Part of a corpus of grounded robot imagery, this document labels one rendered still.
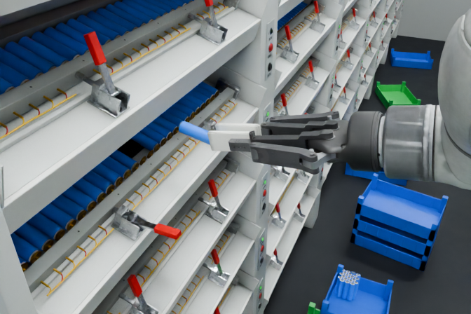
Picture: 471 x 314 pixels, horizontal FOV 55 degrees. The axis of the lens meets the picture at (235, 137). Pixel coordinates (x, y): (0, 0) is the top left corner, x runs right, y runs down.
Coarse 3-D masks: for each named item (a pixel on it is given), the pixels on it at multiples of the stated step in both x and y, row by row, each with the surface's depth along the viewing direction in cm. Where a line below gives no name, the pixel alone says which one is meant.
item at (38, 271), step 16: (224, 96) 90; (208, 112) 84; (176, 144) 75; (160, 160) 71; (144, 176) 67; (112, 192) 63; (128, 192) 64; (96, 208) 60; (112, 208) 61; (80, 224) 58; (96, 224) 59; (64, 240) 55; (80, 240) 57; (48, 256) 53; (64, 256) 55; (32, 272) 51; (48, 272) 53; (32, 288) 51
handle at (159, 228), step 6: (132, 222) 61; (138, 222) 61; (144, 222) 61; (150, 222) 61; (150, 228) 60; (156, 228) 59; (162, 228) 59; (168, 228) 59; (174, 228) 59; (162, 234) 59; (168, 234) 59; (174, 234) 58; (180, 234) 59
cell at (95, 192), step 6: (78, 180) 64; (84, 180) 64; (78, 186) 63; (84, 186) 63; (90, 186) 63; (84, 192) 63; (90, 192) 63; (96, 192) 63; (102, 192) 64; (96, 198) 63
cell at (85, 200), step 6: (72, 186) 63; (66, 192) 62; (72, 192) 62; (78, 192) 62; (72, 198) 62; (78, 198) 61; (84, 198) 61; (90, 198) 62; (78, 204) 61; (84, 204) 61
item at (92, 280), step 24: (216, 72) 95; (240, 96) 96; (216, 120) 87; (240, 120) 90; (192, 144) 80; (168, 168) 74; (192, 168) 75; (144, 192) 68; (168, 192) 70; (192, 192) 76; (144, 216) 65; (168, 216) 69; (96, 240) 59; (120, 240) 60; (144, 240) 63; (72, 264) 56; (96, 264) 57; (120, 264) 58; (48, 288) 53; (72, 288) 54; (96, 288) 54; (48, 312) 51; (72, 312) 51
